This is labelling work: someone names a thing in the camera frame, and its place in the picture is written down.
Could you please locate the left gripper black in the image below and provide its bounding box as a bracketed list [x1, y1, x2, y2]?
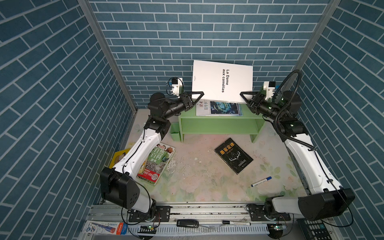
[160, 93, 202, 122]

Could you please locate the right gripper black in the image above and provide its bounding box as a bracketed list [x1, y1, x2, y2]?
[242, 91, 284, 124]

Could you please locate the space cover science magazine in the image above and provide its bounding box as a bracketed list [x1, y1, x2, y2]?
[196, 100, 243, 117]

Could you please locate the white La Dame book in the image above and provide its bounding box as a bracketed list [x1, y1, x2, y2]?
[192, 60, 253, 104]

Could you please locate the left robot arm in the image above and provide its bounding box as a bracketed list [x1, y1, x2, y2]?
[100, 92, 204, 214]

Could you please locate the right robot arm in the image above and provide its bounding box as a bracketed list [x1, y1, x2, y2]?
[240, 91, 355, 221]

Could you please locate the green wooden shelf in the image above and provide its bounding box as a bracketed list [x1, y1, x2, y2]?
[179, 104, 265, 143]

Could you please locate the small green pen cup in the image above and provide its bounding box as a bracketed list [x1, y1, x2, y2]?
[170, 123, 181, 142]

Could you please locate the black book yellow title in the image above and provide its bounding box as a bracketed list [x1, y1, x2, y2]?
[215, 138, 253, 175]

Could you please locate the blue white marker pen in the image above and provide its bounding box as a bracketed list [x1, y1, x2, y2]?
[251, 177, 272, 188]

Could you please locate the green nature encyclopedia book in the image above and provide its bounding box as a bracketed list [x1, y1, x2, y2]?
[137, 143, 176, 186]

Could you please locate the black remote device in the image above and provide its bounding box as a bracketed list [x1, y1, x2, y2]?
[177, 219, 199, 228]

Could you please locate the black calculator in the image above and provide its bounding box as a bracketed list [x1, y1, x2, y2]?
[298, 219, 332, 240]

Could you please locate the red blue pen package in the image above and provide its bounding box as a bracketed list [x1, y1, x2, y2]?
[82, 221, 128, 236]

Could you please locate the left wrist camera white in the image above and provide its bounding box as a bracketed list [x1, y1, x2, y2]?
[169, 77, 184, 96]

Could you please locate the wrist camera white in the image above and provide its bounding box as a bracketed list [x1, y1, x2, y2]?
[263, 82, 276, 102]
[169, 77, 184, 96]

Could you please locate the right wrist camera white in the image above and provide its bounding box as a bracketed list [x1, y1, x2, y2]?
[263, 82, 276, 102]

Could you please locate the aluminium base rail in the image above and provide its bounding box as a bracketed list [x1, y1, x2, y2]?
[79, 202, 343, 240]

